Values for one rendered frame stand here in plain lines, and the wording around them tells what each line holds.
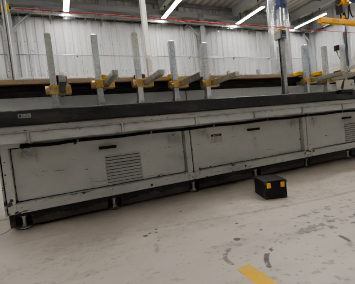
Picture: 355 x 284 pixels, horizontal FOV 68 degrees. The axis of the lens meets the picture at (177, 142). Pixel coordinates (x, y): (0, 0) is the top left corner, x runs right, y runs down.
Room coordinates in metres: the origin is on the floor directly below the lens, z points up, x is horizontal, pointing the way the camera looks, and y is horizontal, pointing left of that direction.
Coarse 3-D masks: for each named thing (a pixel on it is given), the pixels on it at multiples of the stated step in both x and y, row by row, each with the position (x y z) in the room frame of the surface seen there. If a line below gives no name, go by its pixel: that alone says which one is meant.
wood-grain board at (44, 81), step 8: (0, 80) 1.54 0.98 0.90; (8, 80) 1.56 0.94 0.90; (16, 80) 1.58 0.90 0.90; (24, 80) 1.59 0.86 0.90; (32, 80) 1.61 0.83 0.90; (40, 80) 1.63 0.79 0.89; (48, 80) 1.64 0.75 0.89; (72, 80) 1.70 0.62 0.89; (80, 80) 1.72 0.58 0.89; (88, 80) 1.74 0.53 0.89; (120, 80) 1.82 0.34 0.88; (128, 80) 1.84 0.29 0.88; (160, 80) 1.94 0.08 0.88; (168, 80) 1.96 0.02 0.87; (200, 80) 2.10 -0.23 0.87
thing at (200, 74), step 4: (200, 72) 1.55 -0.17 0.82; (192, 76) 1.63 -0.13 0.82; (196, 76) 1.59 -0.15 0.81; (200, 76) 1.55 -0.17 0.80; (204, 76) 1.56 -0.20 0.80; (184, 80) 1.73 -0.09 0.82; (188, 80) 1.68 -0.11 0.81; (192, 80) 1.64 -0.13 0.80; (180, 84) 1.79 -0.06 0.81; (184, 84) 1.75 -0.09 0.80
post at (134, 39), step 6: (132, 36) 1.69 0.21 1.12; (132, 42) 1.69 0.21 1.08; (132, 48) 1.71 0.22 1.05; (138, 48) 1.70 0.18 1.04; (132, 54) 1.72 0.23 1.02; (138, 54) 1.70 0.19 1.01; (138, 60) 1.70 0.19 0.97; (138, 66) 1.70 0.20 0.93; (138, 72) 1.70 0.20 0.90; (138, 78) 1.70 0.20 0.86; (138, 90) 1.69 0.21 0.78; (138, 96) 1.70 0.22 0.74
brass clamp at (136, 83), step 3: (144, 78) 1.71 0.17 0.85; (132, 81) 1.69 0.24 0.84; (135, 81) 1.68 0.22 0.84; (138, 81) 1.69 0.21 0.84; (141, 81) 1.70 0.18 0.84; (132, 84) 1.69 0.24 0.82; (135, 84) 1.68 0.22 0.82; (138, 84) 1.69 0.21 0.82; (141, 84) 1.70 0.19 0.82; (150, 84) 1.72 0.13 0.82; (153, 84) 1.73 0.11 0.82; (135, 87) 1.71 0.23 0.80; (144, 87) 1.75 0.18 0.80; (147, 87) 1.76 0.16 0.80
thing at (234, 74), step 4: (232, 72) 1.67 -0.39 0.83; (236, 72) 1.65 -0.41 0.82; (224, 76) 1.75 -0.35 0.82; (228, 76) 1.71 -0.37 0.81; (232, 76) 1.68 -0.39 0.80; (236, 76) 1.66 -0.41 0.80; (212, 80) 1.89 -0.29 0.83; (216, 80) 1.84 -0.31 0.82; (220, 80) 1.80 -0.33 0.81; (224, 80) 1.76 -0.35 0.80; (212, 84) 1.89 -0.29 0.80; (216, 84) 1.90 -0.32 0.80
